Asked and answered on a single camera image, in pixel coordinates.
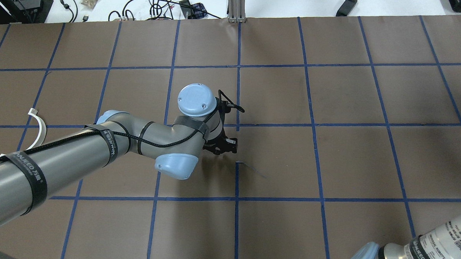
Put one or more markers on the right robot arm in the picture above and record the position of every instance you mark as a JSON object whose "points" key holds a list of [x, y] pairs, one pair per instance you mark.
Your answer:
{"points": [[443, 242]]}

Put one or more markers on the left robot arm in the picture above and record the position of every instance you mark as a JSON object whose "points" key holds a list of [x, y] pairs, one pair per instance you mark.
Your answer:
{"points": [[28, 178]]}

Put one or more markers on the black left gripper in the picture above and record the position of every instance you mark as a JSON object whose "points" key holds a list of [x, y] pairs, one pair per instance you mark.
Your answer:
{"points": [[217, 145]]}

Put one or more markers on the black power adapter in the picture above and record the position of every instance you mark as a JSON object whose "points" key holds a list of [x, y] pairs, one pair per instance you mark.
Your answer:
{"points": [[346, 7]]}

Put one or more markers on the aluminium frame post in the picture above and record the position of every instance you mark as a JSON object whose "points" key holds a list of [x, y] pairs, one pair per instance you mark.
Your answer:
{"points": [[236, 11]]}

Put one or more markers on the white curved plastic bracket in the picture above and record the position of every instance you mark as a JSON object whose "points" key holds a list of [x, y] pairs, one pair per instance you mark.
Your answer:
{"points": [[39, 140]]}

